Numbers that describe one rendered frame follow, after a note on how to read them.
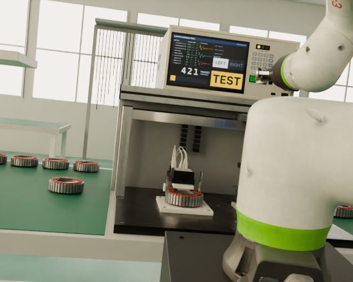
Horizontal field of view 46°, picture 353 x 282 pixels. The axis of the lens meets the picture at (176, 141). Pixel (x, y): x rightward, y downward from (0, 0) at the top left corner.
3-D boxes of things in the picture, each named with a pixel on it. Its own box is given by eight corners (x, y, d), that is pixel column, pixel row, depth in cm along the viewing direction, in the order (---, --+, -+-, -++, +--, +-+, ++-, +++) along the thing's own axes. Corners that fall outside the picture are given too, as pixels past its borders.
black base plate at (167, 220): (362, 249, 106) (363, 240, 106) (113, 233, 98) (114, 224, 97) (289, 205, 153) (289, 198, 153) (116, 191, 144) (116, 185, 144)
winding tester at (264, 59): (292, 104, 137) (300, 42, 135) (162, 89, 131) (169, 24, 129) (255, 103, 175) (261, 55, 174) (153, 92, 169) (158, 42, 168)
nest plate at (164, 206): (213, 215, 115) (213, 211, 115) (160, 212, 113) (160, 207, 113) (203, 203, 130) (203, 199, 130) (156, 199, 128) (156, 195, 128)
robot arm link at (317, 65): (292, 69, 84) (331, 102, 86) (329, 20, 84) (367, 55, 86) (268, 74, 98) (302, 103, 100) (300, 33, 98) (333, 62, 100)
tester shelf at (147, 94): (325, 121, 136) (327, 107, 135) (119, 98, 126) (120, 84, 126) (276, 117, 179) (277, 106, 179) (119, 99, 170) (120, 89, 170)
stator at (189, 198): (205, 209, 117) (207, 196, 117) (166, 206, 115) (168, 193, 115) (198, 200, 128) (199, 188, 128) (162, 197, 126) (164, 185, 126)
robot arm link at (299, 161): (344, 268, 48) (371, 104, 45) (219, 234, 55) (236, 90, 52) (353, 236, 59) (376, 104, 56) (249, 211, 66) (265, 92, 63)
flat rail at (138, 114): (315, 137, 135) (316, 128, 135) (126, 118, 127) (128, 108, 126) (314, 137, 136) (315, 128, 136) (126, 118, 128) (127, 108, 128)
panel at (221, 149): (292, 199, 153) (303, 119, 150) (114, 185, 144) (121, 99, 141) (291, 198, 154) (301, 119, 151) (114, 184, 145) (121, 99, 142)
